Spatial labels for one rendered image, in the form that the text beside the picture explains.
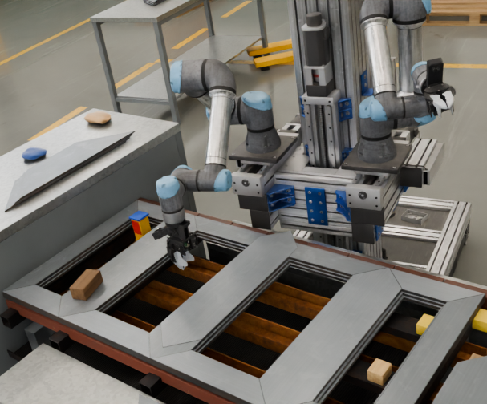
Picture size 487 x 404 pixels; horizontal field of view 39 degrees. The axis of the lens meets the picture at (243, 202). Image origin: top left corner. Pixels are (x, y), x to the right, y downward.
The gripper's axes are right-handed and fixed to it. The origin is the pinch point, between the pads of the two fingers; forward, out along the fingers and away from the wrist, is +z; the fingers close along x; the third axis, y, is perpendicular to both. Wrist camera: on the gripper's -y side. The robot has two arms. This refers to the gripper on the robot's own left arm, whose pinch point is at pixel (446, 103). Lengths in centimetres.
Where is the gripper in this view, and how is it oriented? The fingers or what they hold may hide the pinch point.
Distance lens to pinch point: 211.3
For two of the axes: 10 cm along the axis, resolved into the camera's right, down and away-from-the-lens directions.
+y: 2.7, 8.4, 4.8
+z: -0.1, 5.0, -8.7
